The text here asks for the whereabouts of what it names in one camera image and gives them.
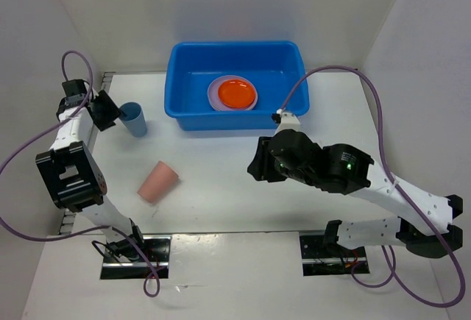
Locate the blue cup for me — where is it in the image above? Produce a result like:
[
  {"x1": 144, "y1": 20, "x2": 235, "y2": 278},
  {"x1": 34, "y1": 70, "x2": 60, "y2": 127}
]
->
[{"x1": 119, "y1": 102, "x2": 147, "y2": 138}]

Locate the orange plate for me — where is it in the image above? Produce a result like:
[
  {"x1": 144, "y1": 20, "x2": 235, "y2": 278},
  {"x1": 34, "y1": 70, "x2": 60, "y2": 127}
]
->
[{"x1": 217, "y1": 79, "x2": 257, "y2": 110}]

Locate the purple plate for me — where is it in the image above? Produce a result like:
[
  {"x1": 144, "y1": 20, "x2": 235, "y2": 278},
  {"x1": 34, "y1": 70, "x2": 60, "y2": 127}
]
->
[{"x1": 208, "y1": 75, "x2": 258, "y2": 111}]

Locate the salmon pink cup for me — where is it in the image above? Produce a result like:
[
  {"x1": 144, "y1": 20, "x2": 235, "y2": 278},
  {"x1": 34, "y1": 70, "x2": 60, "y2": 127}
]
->
[{"x1": 137, "y1": 161, "x2": 180, "y2": 205}]

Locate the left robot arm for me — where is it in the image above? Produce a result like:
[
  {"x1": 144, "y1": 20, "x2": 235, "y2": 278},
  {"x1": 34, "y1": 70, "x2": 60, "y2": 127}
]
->
[{"x1": 35, "y1": 79, "x2": 147, "y2": 261}]

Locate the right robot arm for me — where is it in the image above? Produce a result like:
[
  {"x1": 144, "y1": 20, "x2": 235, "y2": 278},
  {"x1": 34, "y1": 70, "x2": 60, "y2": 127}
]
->
[{"x1": 247, "y1": 129, "x2": 463, "y2": 259}]

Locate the blue plastic bin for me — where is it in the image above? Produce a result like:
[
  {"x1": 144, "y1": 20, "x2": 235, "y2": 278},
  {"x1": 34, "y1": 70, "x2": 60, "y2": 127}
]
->
[{"x1": 164, "y1": 40, "x2": 310, "y2": 131}]

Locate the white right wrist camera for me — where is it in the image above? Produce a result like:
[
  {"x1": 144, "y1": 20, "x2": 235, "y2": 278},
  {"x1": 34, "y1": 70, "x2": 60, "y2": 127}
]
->
[{"x1": 272, "y1": 109, "x2": 301, "y2": 136}]

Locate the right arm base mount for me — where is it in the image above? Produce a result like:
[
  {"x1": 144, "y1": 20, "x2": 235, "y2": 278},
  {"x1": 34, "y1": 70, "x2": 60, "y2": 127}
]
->
[{"x1": 299, "y1": 232, "x2": 369, "y2": 277}]

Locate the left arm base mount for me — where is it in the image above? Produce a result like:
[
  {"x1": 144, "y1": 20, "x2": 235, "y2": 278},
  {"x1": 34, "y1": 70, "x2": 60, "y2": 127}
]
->
[{"x1": 91, "y1": 235, "x2": 171, "y2": 280}]

